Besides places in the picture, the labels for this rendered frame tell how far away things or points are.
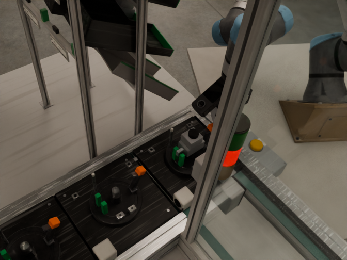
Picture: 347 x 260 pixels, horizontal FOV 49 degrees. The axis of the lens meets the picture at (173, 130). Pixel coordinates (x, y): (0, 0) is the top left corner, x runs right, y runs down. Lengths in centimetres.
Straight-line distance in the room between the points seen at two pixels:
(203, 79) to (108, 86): 38
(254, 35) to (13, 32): 283
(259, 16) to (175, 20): 284
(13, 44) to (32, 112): 172
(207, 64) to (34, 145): 76
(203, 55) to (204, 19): 173
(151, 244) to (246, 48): 65
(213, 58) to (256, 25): 116
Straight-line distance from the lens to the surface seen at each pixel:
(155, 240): 103
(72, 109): 141
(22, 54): 301
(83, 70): 93
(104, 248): 98
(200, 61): 161
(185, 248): 107
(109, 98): 143
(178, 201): 105
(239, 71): 53
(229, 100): 58
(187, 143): 104
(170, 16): 335
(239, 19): 89
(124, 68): 106
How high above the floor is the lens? 191
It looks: 51 degrees down
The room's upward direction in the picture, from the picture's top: 8 degrees clockwise
